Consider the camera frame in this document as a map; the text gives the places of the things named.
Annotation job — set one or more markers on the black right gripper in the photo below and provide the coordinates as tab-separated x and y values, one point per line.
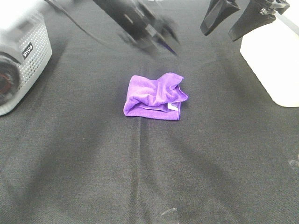
257	13

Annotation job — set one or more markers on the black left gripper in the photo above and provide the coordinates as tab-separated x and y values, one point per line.
145	29

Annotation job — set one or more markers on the purple microfiber towel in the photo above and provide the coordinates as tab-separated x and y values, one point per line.
155	99

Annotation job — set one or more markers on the white plastic storage box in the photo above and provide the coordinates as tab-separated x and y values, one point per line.
272	52

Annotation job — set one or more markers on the grey perforated plastic basket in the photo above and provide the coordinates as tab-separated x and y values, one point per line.
25	51

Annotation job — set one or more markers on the black fabric table cover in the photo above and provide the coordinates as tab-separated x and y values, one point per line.
69	155

